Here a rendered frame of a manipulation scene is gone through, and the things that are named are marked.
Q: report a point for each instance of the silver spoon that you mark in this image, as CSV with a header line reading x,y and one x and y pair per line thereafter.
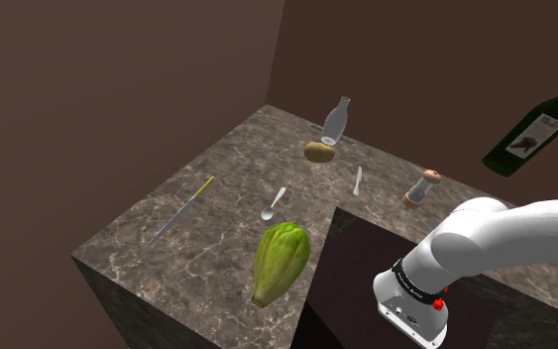
x,y
270,209

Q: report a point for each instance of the silver butter knife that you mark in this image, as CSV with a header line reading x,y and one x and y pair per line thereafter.
x,y
357,182

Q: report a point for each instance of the brown potato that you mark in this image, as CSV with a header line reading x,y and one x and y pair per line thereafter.
x,y
319,152

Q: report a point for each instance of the green ribbed lettuce head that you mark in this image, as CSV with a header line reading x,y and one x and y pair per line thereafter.
x,y
278,263

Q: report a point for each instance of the clear glass bottle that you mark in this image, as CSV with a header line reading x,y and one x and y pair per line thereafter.
x,y
335,123

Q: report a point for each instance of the grey flat utensil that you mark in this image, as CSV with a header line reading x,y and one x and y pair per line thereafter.
x,y
348,139

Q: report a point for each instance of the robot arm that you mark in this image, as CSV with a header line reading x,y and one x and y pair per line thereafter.
x,y
471,246

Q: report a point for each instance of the wooden pepper grinder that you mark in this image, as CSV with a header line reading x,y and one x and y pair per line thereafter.
x,y
420,190

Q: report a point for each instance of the dark green wine bottle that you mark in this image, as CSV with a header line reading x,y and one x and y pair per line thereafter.
x,y
532,133

